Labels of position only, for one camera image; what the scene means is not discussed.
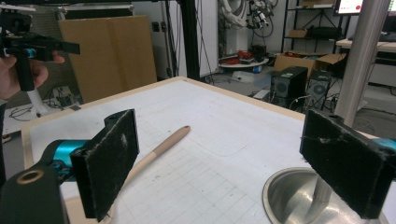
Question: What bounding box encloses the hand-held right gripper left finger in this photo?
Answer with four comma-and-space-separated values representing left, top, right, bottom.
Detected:
69, 108, 140, 222

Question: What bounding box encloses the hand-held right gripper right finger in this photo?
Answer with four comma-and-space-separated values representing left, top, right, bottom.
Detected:
299, 108, 396, 220

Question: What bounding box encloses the wooden-handled utensil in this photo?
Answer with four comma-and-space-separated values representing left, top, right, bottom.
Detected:
120, 125, 191, 190

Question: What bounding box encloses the brown cardboard sheet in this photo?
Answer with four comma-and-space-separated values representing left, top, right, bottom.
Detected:
58, 15, 158, 105

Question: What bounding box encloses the white stand leg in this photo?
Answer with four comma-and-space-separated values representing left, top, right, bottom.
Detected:
26, 88, 52, 117

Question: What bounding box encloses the steel utensil hanging stand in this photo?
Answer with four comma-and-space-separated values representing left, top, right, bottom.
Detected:
262, 0, 392, 224

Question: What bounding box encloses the black computer tower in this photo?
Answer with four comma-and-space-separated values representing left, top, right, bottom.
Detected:
269, 65, 309, 108
306, 69, 332, 110

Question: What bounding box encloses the open cardboard box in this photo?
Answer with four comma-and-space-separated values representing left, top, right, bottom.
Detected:
273, 50, 347, 77

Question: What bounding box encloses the white grid mat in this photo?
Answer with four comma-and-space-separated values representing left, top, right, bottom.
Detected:
29, 79, 396, 224

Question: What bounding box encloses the light wooden desk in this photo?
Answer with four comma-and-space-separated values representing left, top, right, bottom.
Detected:
335, 37, 396, 89

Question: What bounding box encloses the clear plastic bag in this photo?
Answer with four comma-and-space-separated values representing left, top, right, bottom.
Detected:
232, 70, 263, 84

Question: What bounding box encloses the black metal shelf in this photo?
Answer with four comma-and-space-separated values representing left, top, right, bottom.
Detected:
280, 0, 353, 54

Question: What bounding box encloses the white panel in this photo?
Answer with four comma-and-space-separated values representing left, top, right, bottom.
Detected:
198, 0, 219, 78

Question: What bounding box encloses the white round table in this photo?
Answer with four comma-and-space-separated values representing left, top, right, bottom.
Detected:
219, 49, 270, 70

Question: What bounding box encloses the monitor screen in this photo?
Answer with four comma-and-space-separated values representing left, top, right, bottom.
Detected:
333, 0, 396, 17

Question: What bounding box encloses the black frame post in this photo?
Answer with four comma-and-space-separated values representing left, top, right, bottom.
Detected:
177, 0, 202, 82

